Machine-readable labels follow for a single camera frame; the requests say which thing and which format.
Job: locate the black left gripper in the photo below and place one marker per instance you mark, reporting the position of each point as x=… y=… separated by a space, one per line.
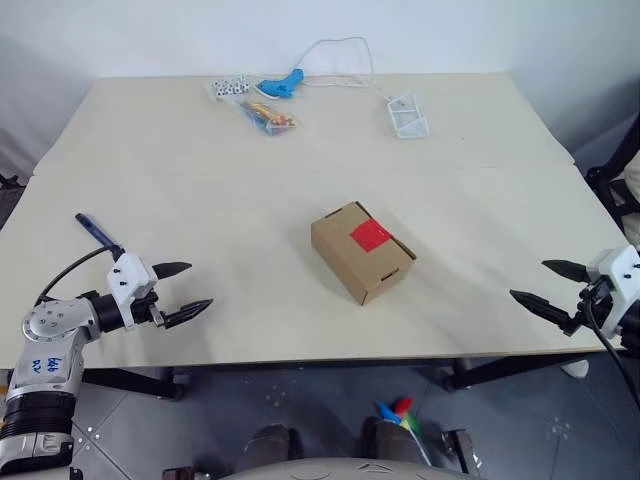
x=145 y=310

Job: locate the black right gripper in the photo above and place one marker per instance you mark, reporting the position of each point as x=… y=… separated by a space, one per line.
x=595 y=300

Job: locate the blue pen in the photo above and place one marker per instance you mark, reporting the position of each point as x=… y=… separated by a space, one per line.
x=95 y=230

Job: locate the brown cardboard box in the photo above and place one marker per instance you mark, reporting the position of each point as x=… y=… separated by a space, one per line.
x=360 y=260

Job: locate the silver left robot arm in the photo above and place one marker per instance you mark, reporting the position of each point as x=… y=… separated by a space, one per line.
x=47 y=320

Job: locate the small white floor object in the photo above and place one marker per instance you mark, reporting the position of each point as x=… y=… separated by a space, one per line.
x=575 y=368

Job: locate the dark brown foot block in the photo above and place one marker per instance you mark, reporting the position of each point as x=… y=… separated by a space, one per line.
x=460 y=450
x=182 y=472

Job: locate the clear bag of coloured pens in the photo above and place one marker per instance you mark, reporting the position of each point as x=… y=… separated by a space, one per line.
x=265 y=117

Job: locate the colourful feather toy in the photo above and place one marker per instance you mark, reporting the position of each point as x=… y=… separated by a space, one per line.
x=400 y=410

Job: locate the clear bag of dice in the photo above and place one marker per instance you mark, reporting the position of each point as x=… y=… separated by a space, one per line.
x=227 y=87

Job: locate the clear plastic container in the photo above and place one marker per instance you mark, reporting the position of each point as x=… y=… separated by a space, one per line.
x=407 y=117

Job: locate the blue glue gun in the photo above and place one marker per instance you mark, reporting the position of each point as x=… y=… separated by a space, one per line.
x=277 y=87

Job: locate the silver robot torso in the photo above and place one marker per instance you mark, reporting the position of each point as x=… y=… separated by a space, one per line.
x=350 y=470

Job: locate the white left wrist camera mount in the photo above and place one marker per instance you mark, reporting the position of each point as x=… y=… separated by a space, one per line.
x=127 y=272

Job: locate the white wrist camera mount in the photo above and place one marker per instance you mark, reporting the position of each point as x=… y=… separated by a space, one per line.
x=620 y=265
x=127 y=272

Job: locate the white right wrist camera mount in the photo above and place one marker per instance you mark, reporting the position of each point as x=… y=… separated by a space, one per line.
x=620 y=265

